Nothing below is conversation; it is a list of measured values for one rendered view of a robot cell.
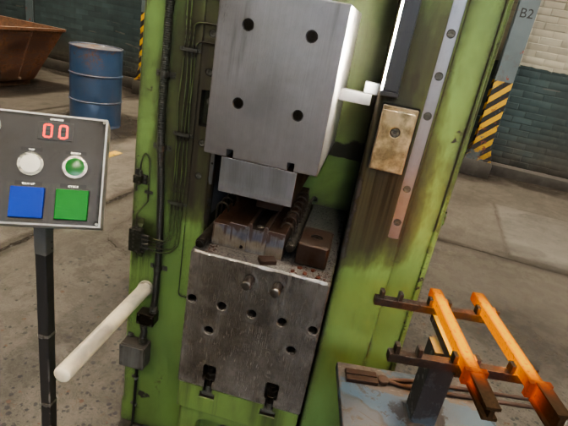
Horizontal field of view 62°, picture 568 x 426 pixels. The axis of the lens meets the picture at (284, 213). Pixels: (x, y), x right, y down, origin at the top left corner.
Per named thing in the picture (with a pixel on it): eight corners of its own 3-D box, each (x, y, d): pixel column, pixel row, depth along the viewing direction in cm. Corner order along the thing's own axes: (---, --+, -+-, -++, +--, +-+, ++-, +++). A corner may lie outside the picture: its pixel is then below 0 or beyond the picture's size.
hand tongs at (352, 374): (559, 404, 128) (560, 401, 128) (567, 416, 124) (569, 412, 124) (344, 370, 126) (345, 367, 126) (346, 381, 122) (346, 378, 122)
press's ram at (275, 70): (350, 184, 116) (391, 10, 101) (203, 151, 121) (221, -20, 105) (359, 148, 154) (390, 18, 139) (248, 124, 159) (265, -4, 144)
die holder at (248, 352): (299, 415, 136) (330, 284, 119) (177, 379, 141) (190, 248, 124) (323, 312, 188) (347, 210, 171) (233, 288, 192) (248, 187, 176)
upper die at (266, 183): (291, 207, 121) (297, 172, 117) (217, 190, 123) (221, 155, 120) (314, 166, 159) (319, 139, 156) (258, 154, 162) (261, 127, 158)
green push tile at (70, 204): (86, 220, 115) (88, 190, 116) (53, 218, 113) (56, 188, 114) (87, 221, 117) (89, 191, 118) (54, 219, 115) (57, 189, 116)
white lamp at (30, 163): (35, 175, 113) (34, 158, 111) (17, 171, 113) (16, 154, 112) (43, 172, 116) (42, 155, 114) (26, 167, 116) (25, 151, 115)
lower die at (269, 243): (281, 260, 127) (286, 232, 124) (210, 243, 129) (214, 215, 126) (305, 208, 165) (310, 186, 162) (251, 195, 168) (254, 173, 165)
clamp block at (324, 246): (324, 271, 125) (330, 249, 123) (293, 263, 126) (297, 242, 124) (330, 252, 136) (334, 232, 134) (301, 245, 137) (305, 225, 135)
